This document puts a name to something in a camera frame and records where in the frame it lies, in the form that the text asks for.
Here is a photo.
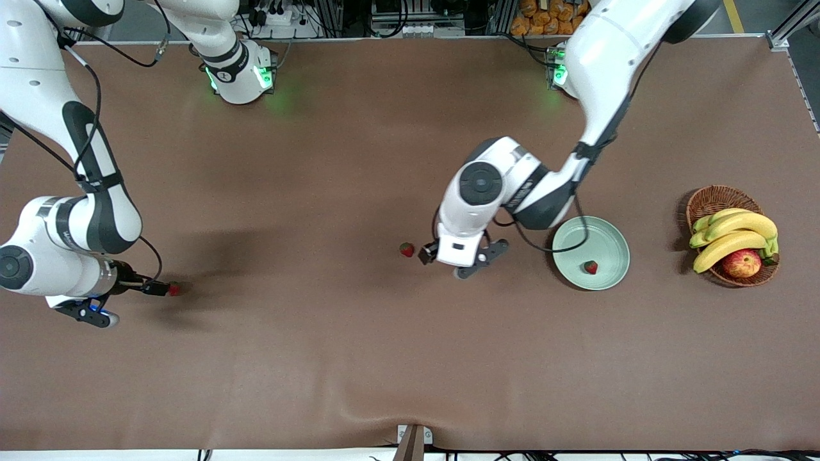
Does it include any brown wicker basket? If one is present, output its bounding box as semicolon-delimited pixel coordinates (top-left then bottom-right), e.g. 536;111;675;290
685;185;780;287

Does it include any bag of orange items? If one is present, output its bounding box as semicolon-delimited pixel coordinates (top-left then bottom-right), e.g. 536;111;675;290
511;0;593;36

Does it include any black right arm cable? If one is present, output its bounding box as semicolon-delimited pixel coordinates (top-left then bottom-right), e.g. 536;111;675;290
58;0;172;284

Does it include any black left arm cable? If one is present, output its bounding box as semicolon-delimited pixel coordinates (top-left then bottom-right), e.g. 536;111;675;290
490;38;660;254

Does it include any brown table mat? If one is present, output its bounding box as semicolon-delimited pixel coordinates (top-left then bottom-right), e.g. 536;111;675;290
0;35;820;452

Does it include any aluminium frame profile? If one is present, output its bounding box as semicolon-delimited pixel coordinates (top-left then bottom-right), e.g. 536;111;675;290
766;0;820;52

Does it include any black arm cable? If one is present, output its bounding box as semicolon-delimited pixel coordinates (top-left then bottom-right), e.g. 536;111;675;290
58;0;172;284
490;38;660;254

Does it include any white power strip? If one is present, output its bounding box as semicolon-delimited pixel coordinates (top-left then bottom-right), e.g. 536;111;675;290
249;3;307;26

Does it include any pale green round plate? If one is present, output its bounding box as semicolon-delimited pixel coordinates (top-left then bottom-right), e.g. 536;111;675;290
552;216;631;291

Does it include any red yellow apple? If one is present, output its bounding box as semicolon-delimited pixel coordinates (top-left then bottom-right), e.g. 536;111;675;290
721;249;763;279

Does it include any aluminium table edge rail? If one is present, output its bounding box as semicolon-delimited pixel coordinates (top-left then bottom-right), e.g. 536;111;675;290
787;48;820;135

